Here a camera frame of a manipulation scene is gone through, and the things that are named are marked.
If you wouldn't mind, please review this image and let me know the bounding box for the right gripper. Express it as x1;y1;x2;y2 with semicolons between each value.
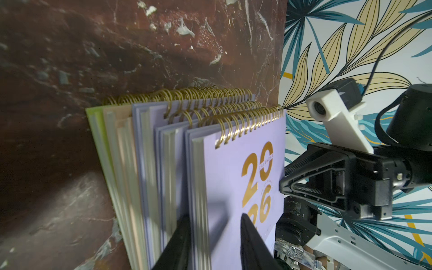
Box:
279;143;413;221

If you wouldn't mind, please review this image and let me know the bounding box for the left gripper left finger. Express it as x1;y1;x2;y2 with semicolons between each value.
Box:
152;216;191;270

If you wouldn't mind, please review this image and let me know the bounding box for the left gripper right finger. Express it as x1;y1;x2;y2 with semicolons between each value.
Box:
240;213;282;270

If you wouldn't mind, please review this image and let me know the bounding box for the purple calendar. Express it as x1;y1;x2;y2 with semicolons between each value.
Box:
184;106;285;270
156;101;262;247
132;87;255;268

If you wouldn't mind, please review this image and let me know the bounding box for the pink calendar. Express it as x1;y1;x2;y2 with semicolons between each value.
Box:
103;98;149;270

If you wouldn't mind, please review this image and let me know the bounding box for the green calendar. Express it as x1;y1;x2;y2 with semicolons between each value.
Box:
85;106;136;269

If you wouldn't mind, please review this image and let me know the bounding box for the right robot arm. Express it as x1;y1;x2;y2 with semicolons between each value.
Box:
276;79;432;270

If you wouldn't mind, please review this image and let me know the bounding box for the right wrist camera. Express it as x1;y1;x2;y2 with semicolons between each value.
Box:
306;78;374;154

